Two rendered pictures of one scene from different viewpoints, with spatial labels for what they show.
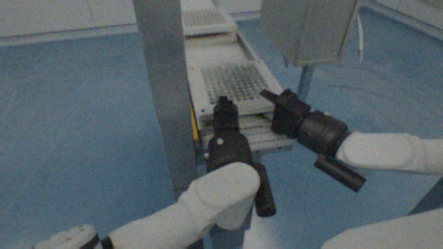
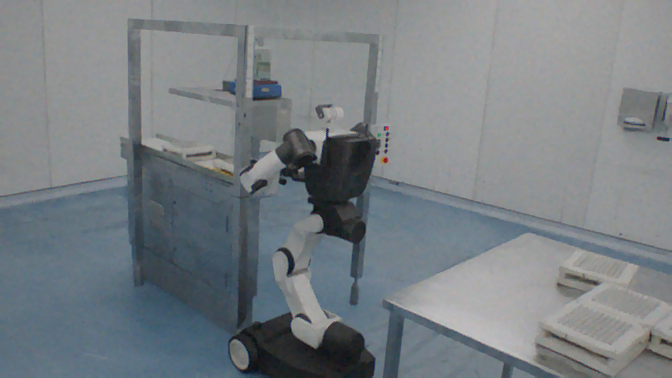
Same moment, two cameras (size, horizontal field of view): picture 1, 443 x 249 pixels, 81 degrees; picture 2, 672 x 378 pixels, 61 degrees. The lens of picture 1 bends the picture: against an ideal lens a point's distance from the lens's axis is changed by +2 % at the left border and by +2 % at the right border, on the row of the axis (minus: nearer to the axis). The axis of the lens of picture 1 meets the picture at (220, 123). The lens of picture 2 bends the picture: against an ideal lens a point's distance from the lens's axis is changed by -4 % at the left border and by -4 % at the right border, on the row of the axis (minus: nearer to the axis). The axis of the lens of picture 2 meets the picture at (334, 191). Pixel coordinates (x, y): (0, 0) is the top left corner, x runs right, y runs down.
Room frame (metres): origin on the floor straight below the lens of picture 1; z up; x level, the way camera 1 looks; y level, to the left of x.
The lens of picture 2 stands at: (-2.22, 1.35, 1.75)
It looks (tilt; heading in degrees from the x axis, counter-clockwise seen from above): 16 degrees down; 325
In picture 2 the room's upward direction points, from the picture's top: 4 degrees clockwise
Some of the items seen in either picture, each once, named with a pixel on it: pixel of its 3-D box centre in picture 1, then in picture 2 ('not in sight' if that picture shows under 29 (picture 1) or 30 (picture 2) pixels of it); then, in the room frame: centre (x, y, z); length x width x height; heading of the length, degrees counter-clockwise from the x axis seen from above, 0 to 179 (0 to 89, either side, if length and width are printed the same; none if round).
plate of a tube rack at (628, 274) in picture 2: not in sight; (599, 268); (-1.15, -0.67, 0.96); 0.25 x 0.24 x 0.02; 109
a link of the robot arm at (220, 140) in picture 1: (225, 139); not in sight; (0.40, -0.01, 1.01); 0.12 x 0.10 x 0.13; 4
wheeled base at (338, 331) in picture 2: not in sight; (312, 339); (0.03, -0.17, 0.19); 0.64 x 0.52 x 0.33; 12
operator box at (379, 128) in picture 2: not in sight; (380, 145); (0.54, -0.93, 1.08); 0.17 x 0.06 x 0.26; 102
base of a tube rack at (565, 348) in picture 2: not in sight; (590, 341); (-1.42, -0.20, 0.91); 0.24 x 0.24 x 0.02; 9
